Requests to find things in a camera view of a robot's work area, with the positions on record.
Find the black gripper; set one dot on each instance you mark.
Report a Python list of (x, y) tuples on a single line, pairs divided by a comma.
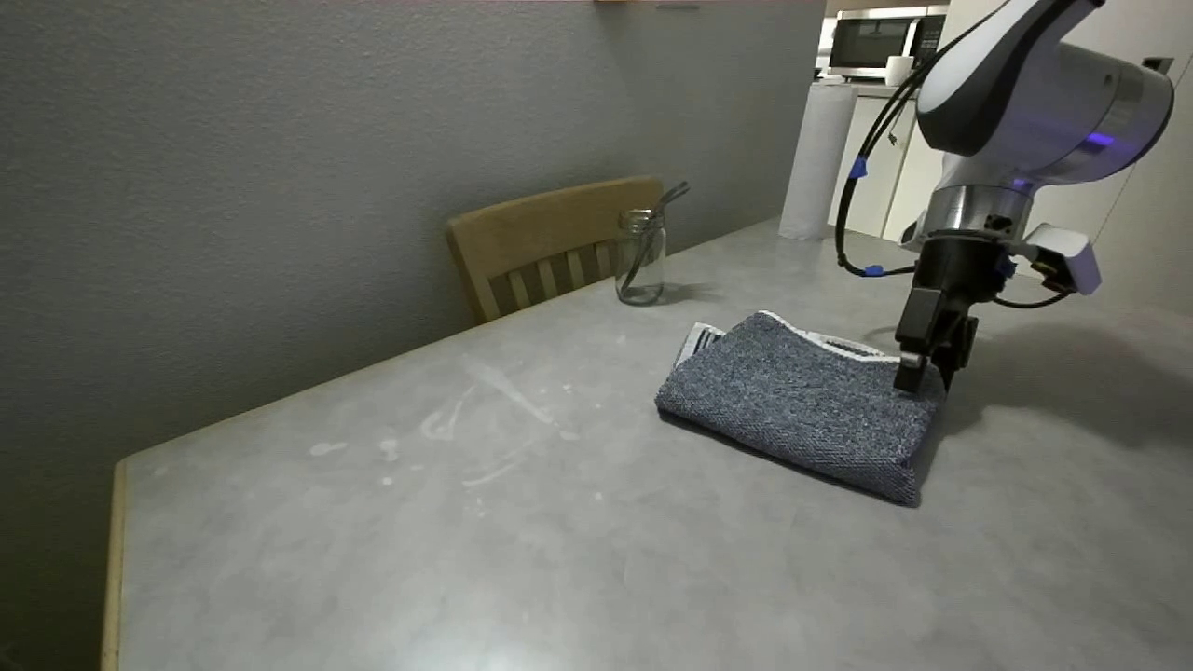
[(966, 263)]

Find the blue grey striped towel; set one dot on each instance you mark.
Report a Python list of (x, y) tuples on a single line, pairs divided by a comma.
[(794, 403)]

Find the white counter cabinet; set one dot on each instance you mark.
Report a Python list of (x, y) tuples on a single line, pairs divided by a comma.
[(886, 172)]

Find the clear glass bottle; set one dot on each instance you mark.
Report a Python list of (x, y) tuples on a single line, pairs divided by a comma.
[(673, 201)]

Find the clear glass jar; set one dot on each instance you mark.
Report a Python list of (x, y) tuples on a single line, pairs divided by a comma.
[(643, 283)]

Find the white microwave oven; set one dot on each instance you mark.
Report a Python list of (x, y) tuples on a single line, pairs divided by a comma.
[(871, 43)]

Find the wooden slat-back chair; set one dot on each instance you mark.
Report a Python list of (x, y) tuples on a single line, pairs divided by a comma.
[(544, 229)]

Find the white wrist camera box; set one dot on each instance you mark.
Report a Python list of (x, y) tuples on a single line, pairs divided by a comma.
[(1065, 260)]

